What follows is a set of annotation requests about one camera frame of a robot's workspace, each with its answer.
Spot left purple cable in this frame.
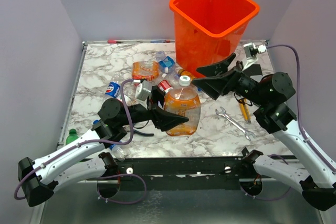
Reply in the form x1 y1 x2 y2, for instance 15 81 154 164
13 78 148 205

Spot orange plastic bin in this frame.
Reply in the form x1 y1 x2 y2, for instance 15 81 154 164
169 0 260 78

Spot blue handled pliers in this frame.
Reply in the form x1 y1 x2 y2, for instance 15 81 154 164
133 129 154 137

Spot purple cable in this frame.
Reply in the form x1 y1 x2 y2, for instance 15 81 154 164
240 44 336 201
13 78 148 205

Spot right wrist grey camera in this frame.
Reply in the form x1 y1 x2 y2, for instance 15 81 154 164
243 42 267 70

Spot red marker pen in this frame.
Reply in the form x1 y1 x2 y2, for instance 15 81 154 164
107 40 124 44

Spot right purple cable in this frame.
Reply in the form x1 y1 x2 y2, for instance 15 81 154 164
240 44 336 201

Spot red label clear bottle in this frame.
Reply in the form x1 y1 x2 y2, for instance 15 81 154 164
157 80 173 94

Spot clear bottle at table edge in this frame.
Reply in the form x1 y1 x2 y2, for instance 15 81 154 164
110 145 131 162

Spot orange juice small bottle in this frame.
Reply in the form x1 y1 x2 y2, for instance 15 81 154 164
178 69 197 80

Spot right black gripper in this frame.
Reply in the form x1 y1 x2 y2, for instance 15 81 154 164
192 52 268 106

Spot silver wrench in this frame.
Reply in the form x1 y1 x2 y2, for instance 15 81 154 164
215 107 256 141

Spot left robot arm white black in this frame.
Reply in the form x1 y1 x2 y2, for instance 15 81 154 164
14 98 189 207

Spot light blue label bottle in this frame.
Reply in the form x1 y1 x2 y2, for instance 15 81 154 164
155 51 176 74

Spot blue red pen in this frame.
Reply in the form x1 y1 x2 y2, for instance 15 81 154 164
150 40 171 44

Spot red white label bottle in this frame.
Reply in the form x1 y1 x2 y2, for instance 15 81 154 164
124 94 138 106

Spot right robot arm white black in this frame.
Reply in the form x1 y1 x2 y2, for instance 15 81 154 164
192 54 335 211

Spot Pepsi bottle blue cap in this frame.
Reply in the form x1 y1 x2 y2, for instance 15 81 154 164
104 75 121 98

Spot black flat box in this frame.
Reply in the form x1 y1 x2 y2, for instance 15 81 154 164
244 64 263 77

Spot green plastic bottle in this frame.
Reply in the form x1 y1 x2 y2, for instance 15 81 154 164
65 129 79 145

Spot crushed orange label bottle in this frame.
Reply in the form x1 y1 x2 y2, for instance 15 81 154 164
132 61 159 81

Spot large orange label bottle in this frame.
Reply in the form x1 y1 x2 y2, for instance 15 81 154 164
164 76 201 137

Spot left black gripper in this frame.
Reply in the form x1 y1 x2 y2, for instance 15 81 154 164
120 86 190 131

